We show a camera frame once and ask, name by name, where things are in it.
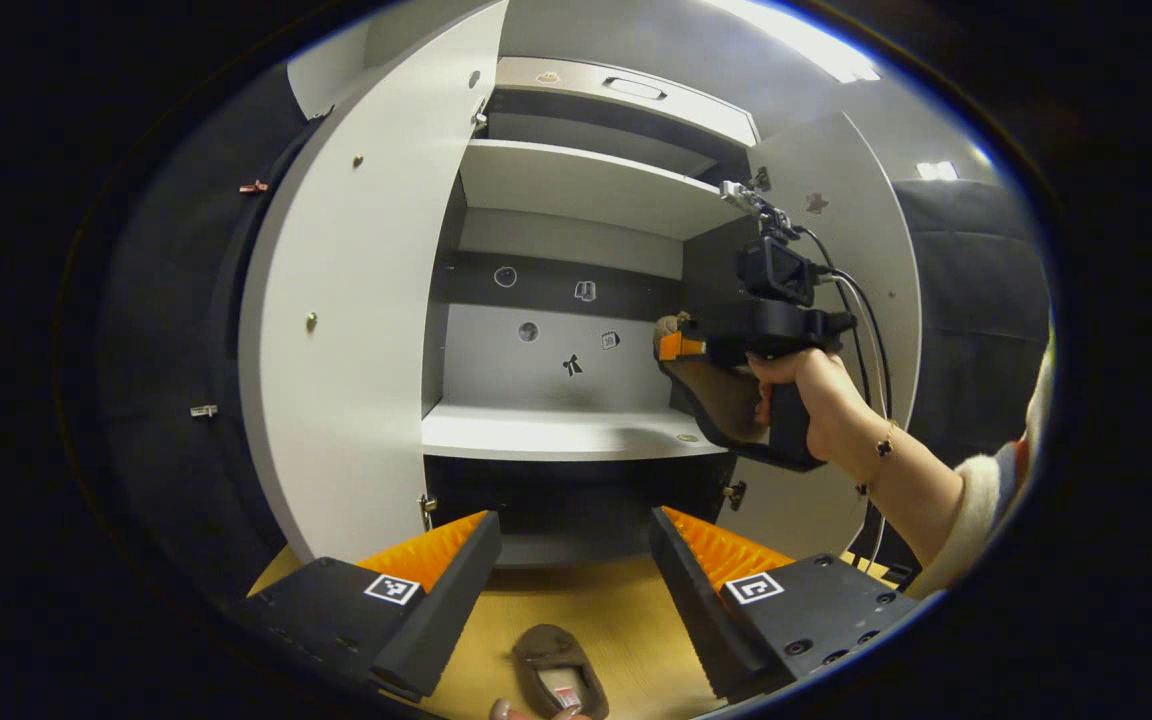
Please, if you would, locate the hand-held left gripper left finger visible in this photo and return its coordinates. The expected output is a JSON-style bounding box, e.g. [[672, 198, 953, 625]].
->
[[231, 510, 503, 701]]

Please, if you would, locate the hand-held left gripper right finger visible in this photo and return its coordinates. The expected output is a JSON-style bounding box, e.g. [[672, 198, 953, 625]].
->
[[649, 505, 927, 704]]

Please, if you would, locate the brown fuzzy shoe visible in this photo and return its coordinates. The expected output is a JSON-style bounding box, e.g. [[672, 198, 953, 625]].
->
[[654, 312, 773, 447], [512, 624, 610, 720]]

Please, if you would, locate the white shoe cabinet door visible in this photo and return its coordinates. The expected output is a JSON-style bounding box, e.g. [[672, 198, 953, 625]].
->
[[716, 112, 923, 561], [239, 0, 509, 564]]

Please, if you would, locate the white shoe cabinet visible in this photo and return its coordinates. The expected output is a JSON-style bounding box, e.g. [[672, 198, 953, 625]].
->
[[421, 57, 762, 571]]

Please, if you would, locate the white cabinet shelf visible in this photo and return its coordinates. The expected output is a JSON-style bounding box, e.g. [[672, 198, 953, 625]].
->
[[459, 139, 745, 241], [422, 400, 732, 462]]

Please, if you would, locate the white cabinet drawer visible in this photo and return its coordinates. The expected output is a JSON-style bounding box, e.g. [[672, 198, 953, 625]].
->
[[494, 57, 760, 149]]

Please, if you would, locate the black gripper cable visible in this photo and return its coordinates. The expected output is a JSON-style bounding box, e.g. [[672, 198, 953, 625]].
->
[[796, 225, 894, 421]]

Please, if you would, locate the gold bracelet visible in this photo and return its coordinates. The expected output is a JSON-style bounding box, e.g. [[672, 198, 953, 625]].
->
[[854, 420, 899, 498]]

